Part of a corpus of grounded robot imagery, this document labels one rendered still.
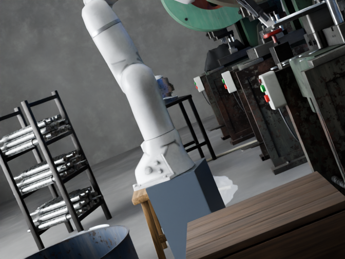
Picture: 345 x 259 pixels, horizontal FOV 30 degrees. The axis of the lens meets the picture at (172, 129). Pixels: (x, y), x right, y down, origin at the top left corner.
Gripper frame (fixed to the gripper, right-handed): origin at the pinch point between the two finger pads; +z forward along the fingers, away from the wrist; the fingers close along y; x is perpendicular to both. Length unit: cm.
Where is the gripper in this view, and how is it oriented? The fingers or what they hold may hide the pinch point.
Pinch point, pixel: (267, 21)
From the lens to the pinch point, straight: 250.8
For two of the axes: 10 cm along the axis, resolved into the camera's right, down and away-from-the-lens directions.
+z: 7.4, 6.7, 0.7
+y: 0.3, 0.8, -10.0
